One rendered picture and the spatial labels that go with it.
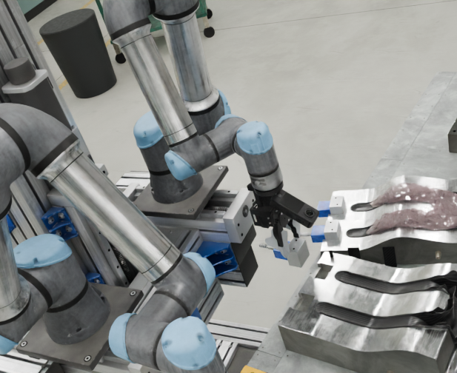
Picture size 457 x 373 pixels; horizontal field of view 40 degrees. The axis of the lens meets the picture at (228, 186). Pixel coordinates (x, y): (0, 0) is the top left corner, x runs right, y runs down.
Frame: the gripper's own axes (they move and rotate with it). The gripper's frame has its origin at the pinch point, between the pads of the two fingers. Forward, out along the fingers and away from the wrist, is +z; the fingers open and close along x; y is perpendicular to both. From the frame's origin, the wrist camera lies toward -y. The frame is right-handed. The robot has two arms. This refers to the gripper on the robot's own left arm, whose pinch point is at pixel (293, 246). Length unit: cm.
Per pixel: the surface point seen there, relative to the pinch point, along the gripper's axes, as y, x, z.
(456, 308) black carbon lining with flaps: -40.2, 2.3, 7.1
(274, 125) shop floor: 133, -190, 95
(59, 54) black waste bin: 331, -207, 52
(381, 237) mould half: -16.4, -15.7, 7.1
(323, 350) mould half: -15.2, 20.0, 10.6
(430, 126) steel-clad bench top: -9, -80, 15
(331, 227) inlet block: -2.0, -16.0, 6.9
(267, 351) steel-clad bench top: -0.1, 21.7, 15.1
